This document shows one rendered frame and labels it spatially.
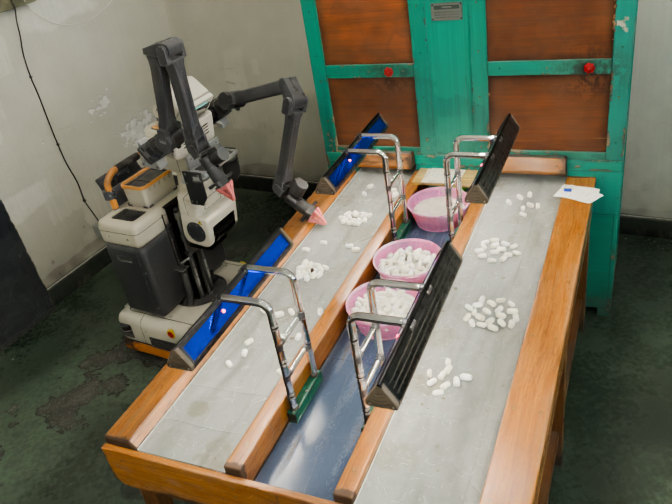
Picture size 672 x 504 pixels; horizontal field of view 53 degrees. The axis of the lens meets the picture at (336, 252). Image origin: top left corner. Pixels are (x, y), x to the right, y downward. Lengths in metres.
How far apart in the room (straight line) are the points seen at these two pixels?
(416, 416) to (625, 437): 1.20
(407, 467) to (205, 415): 0.65
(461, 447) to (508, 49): 1.68
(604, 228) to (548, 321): 1.09
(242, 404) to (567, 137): 1.76
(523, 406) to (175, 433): 1.00
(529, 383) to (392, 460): 0.46
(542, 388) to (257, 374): 0.87
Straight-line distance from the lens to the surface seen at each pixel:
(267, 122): 4.76
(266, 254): 2.11
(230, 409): 2.12
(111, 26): 4.62
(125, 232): 3.20
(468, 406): 2.00
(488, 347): 2.18
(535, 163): 3.05
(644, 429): 3.01
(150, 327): 3.46
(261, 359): 2.26
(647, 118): 3.86
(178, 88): 2.61
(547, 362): 2.10
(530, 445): 1.87
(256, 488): 1.90
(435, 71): 3.04
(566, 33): 2.90
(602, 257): 3.34
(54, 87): 4.32
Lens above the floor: 2.16
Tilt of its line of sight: 32 degrees down
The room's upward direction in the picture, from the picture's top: 10 degrees counter-clockwise
